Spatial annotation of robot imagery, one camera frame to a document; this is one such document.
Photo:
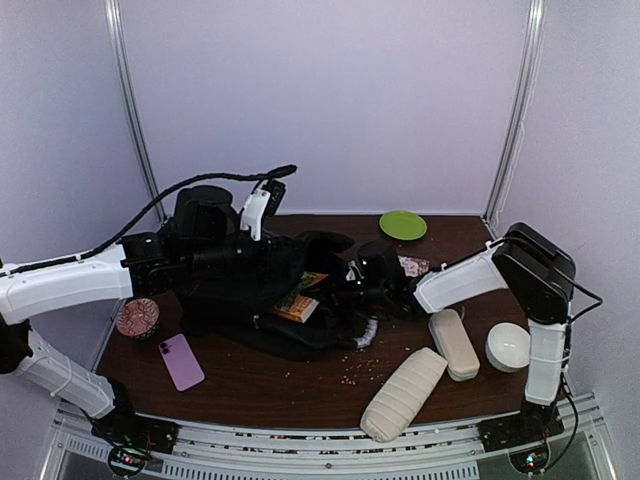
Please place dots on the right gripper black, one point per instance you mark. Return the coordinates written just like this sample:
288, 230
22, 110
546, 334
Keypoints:
337, 302

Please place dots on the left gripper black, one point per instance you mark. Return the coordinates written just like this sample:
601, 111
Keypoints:
272, 260

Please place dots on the black student backpack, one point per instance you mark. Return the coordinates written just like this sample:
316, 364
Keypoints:
283, 296

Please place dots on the green orange paperback book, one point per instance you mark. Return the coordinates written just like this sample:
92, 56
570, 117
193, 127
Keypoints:
295, 306

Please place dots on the purple illustrated paperback book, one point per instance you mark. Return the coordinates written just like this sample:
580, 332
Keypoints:
413, 266

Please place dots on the beige glasses case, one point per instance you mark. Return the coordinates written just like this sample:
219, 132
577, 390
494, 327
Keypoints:
453, 343

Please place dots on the beige fabric pencil pouch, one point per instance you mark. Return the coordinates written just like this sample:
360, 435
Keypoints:
402, 396

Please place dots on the pink smartphone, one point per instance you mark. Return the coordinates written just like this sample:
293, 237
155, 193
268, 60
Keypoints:
181, 363

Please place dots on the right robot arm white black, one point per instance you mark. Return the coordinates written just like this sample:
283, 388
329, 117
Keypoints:
539, 274

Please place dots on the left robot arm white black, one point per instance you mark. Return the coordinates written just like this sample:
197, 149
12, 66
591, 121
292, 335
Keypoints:
127, 267

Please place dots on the green plate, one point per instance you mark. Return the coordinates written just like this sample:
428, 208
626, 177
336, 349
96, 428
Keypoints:
403, 225

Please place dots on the red patterned small bowl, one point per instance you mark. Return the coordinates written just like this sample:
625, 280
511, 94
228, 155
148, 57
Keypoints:
138, 319

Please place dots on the white bowl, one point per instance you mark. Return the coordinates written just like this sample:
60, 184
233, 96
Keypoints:
507, 347

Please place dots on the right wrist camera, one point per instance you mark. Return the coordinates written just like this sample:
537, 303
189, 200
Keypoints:
354, 273

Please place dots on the front aluminium rail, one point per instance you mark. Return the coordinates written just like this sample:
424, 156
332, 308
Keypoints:
445, 450

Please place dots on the right aluminium frame post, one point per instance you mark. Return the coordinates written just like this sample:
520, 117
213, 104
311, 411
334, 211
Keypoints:
516, 125

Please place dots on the aluminium frame post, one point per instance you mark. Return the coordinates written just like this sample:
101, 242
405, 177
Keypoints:
117, 38
516, 125

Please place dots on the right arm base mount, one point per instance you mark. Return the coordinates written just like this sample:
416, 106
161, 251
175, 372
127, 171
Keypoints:
524, 435

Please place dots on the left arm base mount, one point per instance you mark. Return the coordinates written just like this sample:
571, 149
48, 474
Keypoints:
133, 438

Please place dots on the left aluminium frame post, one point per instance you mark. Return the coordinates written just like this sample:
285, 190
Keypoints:
117, 38

